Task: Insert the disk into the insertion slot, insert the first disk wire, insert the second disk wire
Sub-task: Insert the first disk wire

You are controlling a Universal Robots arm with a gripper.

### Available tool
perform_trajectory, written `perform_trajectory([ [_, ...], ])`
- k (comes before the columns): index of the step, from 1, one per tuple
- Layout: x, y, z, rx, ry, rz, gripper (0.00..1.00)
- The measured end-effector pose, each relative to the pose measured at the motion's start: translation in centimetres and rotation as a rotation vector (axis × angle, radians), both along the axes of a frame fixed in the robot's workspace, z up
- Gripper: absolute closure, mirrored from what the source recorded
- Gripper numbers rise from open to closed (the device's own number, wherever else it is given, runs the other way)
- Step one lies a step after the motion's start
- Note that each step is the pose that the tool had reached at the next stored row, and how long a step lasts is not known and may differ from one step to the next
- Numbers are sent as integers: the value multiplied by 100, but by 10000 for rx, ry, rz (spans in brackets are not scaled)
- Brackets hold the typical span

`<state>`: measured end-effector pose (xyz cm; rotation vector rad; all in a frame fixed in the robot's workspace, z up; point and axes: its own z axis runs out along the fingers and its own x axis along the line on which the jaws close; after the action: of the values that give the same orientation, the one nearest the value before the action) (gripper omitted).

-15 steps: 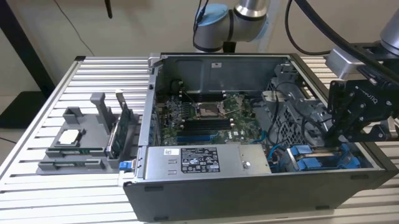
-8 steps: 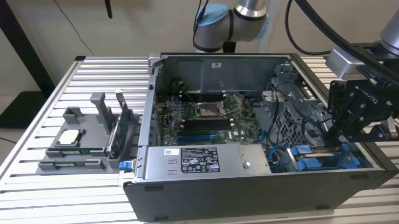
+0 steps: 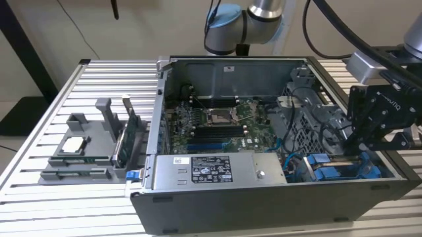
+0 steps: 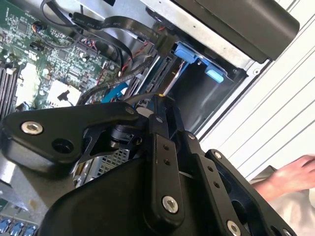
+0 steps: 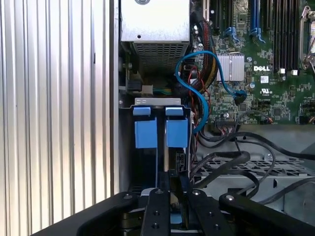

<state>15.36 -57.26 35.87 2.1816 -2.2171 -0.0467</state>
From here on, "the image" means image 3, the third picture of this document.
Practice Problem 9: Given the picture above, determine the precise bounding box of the green graphics card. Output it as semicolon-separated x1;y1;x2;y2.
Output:
111;95;142;169

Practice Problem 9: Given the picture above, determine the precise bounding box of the green RAM stick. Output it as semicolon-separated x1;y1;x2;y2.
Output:
58;158;110;165
54;168;100;177

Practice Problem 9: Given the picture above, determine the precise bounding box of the black disk wire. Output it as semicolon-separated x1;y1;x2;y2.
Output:
320;122;349;149

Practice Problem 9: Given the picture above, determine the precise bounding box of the blue disk carrier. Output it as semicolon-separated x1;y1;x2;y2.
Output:
315;165;382;180

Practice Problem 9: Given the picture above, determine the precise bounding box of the blue expansion slot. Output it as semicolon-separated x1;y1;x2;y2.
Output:
187;143;231;152

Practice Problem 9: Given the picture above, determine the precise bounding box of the silver CPU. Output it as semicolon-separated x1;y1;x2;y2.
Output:
62;138;87;153

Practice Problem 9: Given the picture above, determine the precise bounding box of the metal socket cover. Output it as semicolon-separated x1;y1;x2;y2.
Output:
233;102;262;120

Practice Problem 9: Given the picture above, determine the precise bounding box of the long black wire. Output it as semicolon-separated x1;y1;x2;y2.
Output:
283;86;311;154

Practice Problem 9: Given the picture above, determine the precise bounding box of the grey parts rack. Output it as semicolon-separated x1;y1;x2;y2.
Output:
39;97;151;186

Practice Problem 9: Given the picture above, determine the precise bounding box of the black expansion slot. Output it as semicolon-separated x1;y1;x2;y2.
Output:
187;139;222;145

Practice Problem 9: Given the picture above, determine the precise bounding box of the thin black wall cable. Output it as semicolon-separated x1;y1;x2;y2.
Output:
58;0;100;59

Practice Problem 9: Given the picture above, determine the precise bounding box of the black wrist bracket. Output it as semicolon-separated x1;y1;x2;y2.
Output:
372;44;422;67

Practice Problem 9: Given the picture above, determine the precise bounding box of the CPU socket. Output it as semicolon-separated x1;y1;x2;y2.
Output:
203;107;237;124

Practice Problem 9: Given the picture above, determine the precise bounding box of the silver power supply unit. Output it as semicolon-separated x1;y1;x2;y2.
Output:
153;152;287;191

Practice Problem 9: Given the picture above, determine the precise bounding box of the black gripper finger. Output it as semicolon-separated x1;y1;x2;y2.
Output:
345;85;386;156
361;128;417;152

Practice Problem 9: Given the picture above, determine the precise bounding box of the black open PC case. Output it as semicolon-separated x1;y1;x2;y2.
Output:
130;55;422;235

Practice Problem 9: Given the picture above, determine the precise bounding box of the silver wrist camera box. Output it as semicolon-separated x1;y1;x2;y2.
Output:
346;50;390;85

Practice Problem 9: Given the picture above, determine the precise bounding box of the grey metal disk bay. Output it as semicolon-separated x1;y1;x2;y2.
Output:
302;148;397;183

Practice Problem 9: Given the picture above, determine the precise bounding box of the black antenna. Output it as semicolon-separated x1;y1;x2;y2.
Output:
110;0;121;20

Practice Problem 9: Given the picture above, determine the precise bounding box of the green motherboard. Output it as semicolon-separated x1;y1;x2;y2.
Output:
165;98;281;155

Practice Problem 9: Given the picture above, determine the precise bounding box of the blue wire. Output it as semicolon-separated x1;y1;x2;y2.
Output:
269;138;289;152
282;152;303;174

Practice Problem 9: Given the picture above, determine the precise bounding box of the grey metal drive cage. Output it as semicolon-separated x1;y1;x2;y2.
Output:
277;68;350;158

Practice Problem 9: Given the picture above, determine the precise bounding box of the thin metal locking lever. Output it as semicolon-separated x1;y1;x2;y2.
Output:
194;96;210;111

